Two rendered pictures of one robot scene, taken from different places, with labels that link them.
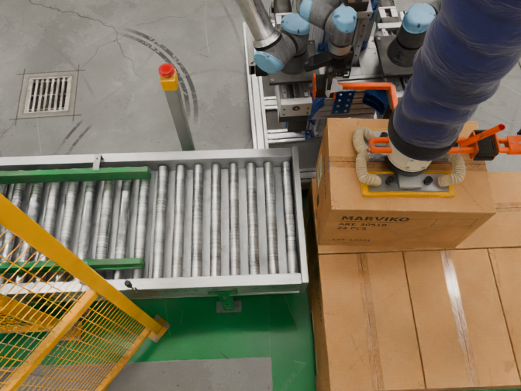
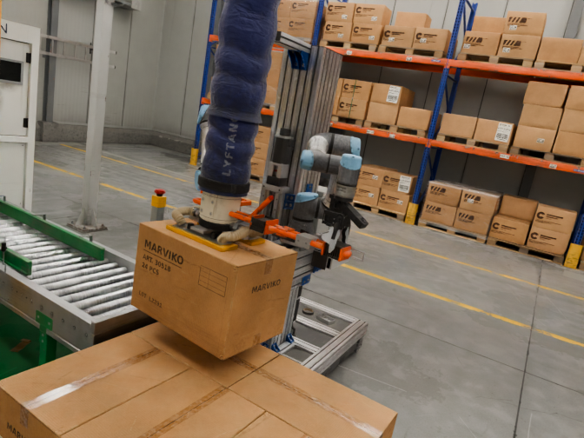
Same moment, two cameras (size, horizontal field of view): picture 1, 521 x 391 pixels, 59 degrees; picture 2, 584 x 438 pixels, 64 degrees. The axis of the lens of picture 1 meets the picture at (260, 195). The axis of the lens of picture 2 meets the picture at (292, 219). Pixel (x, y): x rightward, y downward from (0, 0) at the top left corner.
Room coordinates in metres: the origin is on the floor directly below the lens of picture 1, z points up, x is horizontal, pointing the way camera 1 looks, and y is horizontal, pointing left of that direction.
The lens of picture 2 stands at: (-0.68, -1.89, 1.67)
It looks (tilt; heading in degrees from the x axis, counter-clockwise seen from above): 13 degrees down; 32
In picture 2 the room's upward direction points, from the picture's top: 10 degrees clockwise
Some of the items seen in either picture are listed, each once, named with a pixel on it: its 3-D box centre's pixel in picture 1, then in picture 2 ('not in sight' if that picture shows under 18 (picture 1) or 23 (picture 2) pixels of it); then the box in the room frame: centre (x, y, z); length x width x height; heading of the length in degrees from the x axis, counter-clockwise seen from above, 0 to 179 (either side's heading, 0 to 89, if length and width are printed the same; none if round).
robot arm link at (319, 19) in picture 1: (319, 9); not in sight; (1.18, -0.20, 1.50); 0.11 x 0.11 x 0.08; 53
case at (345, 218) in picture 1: (393, 186); (212, 278); (0.84, -0.56, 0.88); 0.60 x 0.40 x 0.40; 89
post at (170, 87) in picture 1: (184, 135); (151, 268); (1.33, 0.41, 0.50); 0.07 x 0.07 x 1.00; 2
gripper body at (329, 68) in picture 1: (338, 60); not in sight; (1.11, -0.27, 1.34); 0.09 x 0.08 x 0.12; 90
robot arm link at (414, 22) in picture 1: (417, 24); (306, 204); (1.41, -0.64, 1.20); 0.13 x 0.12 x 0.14; 121
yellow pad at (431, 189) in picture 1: (408, 182); (201, 233); (0.75, -0.54, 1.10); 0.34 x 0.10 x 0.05; 90
